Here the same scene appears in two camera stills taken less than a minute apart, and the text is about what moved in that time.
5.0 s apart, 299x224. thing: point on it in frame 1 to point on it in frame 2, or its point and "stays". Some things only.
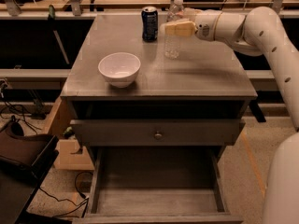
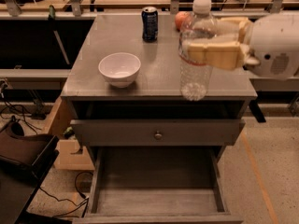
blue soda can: (149, 24) stays
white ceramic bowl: (120, 69) stays
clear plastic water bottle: (172, 43) to (195, 78)
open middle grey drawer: (156, 185) stays
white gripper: (206, 26) to (274, 44)
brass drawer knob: (158, 135) stays
